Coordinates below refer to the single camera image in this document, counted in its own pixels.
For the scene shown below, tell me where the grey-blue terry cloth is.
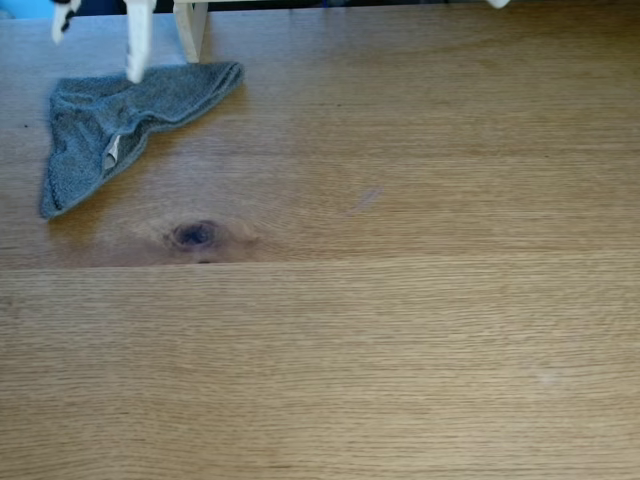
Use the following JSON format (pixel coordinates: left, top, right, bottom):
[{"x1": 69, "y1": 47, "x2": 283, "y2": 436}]
[{"x1": 39, "y1": 60, "x2": 246, "y2": 220}]

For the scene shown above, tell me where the cream white stand frame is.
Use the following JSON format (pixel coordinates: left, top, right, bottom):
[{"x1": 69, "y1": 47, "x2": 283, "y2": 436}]
[{"x1": 172, "y1": 0, "x2": 331, "y2": 65}]

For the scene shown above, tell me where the light blue object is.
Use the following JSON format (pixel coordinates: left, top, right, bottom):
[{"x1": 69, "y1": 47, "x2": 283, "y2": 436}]
[{"x1": 0, "y1": 0, "x2": 55, "y2": 19}]

